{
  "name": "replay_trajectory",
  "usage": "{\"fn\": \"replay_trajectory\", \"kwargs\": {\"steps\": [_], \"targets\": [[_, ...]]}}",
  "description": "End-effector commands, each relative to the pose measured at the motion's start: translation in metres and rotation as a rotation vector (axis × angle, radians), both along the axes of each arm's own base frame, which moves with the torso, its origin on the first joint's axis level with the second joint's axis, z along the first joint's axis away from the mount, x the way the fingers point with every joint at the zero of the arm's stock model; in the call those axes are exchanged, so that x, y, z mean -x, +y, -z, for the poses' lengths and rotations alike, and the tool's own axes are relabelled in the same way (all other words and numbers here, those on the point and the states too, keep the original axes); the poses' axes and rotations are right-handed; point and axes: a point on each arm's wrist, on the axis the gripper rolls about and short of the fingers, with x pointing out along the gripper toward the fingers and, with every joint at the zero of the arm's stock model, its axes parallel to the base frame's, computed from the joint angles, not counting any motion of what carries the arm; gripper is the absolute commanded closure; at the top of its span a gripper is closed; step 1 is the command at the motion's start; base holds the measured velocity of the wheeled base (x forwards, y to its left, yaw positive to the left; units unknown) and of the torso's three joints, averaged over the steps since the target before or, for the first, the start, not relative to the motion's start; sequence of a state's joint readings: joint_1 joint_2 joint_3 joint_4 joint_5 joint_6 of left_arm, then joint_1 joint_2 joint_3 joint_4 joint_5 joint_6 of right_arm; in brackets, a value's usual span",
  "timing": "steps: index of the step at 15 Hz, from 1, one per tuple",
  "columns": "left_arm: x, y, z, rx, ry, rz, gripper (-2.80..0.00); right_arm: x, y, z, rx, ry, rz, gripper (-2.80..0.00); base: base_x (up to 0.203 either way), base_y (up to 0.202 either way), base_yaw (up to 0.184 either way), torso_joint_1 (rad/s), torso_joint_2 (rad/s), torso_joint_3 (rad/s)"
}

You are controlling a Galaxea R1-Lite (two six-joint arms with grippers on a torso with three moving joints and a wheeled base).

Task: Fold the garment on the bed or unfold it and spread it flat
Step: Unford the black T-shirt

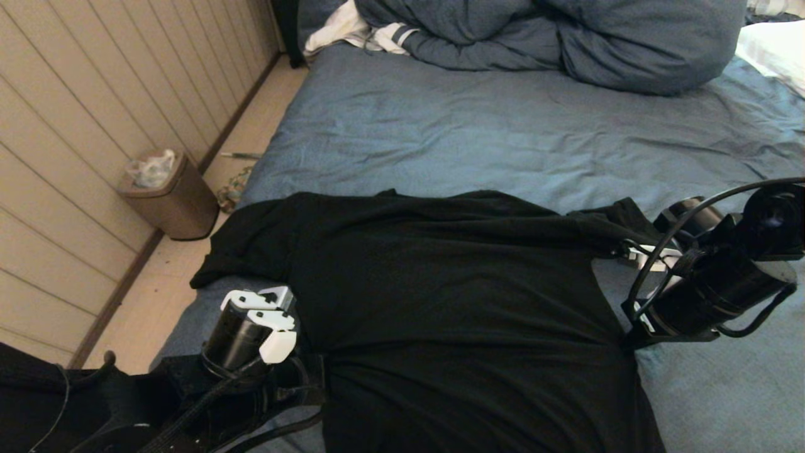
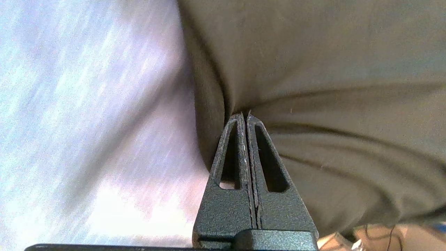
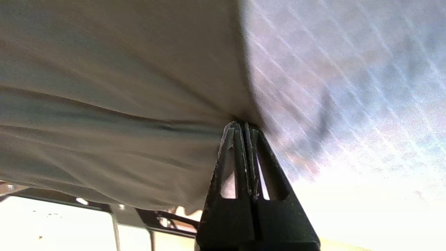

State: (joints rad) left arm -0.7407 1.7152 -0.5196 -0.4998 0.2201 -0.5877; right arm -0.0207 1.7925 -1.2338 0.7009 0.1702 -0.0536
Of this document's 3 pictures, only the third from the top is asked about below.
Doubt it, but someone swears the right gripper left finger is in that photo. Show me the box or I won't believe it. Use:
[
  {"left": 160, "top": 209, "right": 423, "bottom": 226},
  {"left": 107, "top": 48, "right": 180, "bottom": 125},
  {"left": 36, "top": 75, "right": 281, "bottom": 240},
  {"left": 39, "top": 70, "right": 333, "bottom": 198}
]
[{"left": 195, "top": 121, "right": 257, "bottom": 251}]

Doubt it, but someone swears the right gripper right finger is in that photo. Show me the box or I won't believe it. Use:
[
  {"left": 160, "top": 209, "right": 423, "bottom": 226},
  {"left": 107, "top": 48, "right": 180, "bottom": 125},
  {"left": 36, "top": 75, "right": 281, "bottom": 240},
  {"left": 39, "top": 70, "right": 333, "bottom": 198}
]
[{"left": 244, "top": 122, "right": 320, "bottom": 251}]

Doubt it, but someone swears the black printed t-shirt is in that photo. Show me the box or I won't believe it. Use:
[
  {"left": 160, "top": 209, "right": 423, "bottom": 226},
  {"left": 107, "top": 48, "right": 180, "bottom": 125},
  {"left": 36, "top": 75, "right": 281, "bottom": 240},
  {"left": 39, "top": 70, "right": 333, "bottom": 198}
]
[{"left": 0, "top": 0, "right": 267, "bottom": 214}]

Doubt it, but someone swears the blue bed sheet mattress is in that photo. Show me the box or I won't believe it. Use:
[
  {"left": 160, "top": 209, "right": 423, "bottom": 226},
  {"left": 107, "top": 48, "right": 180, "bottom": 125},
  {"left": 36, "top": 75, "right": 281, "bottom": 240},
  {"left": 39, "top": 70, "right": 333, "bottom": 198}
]
[{"left": 239, "top": 0, "right": 446, "bottom": 185}]

